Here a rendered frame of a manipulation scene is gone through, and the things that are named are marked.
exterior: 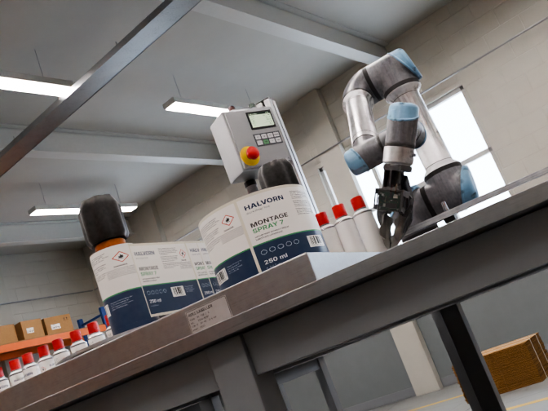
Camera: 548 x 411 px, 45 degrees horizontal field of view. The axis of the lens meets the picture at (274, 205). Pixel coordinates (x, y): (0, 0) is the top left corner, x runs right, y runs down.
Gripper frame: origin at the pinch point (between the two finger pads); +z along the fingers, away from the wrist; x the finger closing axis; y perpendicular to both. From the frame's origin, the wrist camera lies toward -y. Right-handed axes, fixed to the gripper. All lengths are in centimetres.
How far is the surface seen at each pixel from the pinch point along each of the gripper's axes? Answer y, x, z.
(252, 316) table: 85, 7, 9
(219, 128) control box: -1, -54, -27
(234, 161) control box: 0, -48, -18
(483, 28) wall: -536, -84, -219
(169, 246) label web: 50, -32, 4
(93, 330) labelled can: 2, -90, 37
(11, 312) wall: -519, -681, 172
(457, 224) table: 85, 32, -6
